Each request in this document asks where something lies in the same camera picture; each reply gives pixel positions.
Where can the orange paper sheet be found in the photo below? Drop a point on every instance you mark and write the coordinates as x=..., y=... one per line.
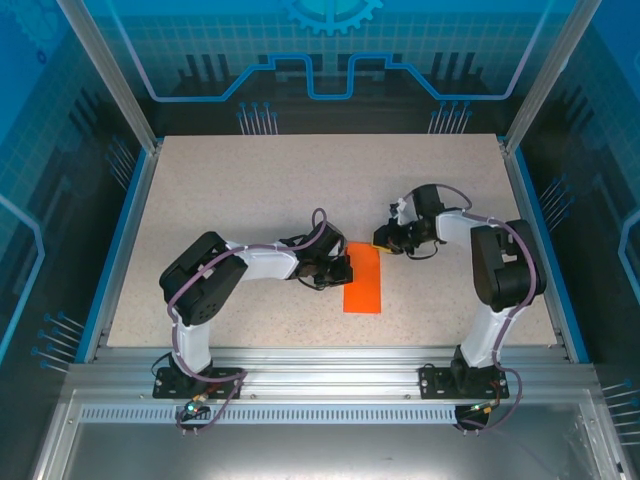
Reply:
x=362, y=290

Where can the aluminium frame post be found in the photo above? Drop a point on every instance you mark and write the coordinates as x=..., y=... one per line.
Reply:
x=545, y=75
x=117, y=80

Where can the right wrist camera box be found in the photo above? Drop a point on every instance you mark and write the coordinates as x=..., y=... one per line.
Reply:
x=401, y=210

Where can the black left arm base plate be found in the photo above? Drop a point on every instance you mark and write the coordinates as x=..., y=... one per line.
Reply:
x=165, y=385

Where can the steel tray panel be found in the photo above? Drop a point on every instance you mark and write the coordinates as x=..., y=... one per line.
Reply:
x=325, y=455

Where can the blue-edged aluminium side rail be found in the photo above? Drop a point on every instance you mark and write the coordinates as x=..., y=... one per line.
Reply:
x=534, y=240
x=129, y=240

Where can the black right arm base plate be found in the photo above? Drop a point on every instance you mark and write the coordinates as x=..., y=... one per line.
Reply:
x=430, y=382

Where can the aluminium mounting rail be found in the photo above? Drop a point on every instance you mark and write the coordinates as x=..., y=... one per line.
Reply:
x=325, y=370

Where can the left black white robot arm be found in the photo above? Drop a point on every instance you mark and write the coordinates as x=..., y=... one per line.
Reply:
x=200, y=280

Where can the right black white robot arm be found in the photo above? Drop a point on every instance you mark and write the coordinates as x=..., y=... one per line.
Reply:
x=505, y=270

